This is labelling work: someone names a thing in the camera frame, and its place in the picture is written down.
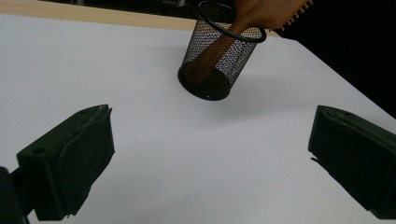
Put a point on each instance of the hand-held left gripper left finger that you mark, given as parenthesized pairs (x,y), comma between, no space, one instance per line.
(68,161)

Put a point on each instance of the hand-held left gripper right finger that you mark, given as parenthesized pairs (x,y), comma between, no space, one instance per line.
(358,155)

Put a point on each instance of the black mesh pen cup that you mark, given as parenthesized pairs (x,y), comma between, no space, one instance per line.
(214,90)

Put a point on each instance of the wooden hairbrush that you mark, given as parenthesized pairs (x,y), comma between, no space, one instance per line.
(261,12)

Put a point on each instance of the white table mat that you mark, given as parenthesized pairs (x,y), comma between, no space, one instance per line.
(186,155)

